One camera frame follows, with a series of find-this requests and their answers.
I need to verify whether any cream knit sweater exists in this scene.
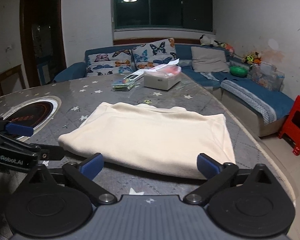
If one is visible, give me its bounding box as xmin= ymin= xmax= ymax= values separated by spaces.
xmin=58 ymin=102 xmax=235 ymax=179

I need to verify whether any black induction cooktop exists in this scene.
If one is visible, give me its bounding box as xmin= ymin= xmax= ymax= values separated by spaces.
xmin=6 ymin=101 xmax=53 ymax=128

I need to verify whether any dark wooden side table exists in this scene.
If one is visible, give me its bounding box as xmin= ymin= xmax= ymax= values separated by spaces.
xmin=0 ymin=64 xmax=26 ymax=96

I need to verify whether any blue sofa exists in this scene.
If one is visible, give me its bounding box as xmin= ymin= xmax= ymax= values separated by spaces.
xmin=54 ymin=44 xmax=294 ymax=137

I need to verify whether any clear box of coloured items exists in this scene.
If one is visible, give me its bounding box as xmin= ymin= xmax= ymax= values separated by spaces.
xmin=111 ymin=79 xmax=135 ymax=91

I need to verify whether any red plastic stool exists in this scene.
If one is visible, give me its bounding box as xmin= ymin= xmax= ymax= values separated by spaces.
xmin=278 ymin=95 xmax=300 ymax=156

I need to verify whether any white remote device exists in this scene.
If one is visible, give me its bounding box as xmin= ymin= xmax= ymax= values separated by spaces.
xmin=124 ymin=70 xmax=144 ymax=81

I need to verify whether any green round toy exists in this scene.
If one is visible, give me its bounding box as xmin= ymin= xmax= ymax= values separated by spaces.
xmin=230 ymin=66 xmax=248 ymax=77

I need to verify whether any left butterfly pillow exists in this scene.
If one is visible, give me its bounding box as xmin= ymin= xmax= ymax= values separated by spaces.
xmin=87 ymin=49 xmax=135 ymax=77

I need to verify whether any butterfly pillow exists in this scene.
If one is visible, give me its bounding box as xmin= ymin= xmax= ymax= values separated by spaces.
xmin=132 ymin=38 xmax=178 ymax=69
xmin=87 ymin=49 xmax=135 ymax=77

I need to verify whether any white tissue box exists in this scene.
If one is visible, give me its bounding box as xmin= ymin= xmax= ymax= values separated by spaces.
xmin=143 ymin=59 xmax=181 ymax=90

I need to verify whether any grey cushion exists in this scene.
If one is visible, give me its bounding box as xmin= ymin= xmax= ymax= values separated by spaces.
xmin=191 ymin=47 xmax=229 ymax=73

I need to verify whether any right butterfly pillow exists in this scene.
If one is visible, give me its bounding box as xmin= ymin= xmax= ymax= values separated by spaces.
xmin=132 ymin=38 xmax=178 ymax=69

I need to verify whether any plush toy panda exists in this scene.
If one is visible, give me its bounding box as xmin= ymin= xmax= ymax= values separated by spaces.
xmin=199 ymin=35 xmax=219 ymax=47

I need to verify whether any dark window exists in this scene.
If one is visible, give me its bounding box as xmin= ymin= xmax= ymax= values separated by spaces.
xmin=114 ymin=0 xmax=213 ymax=32

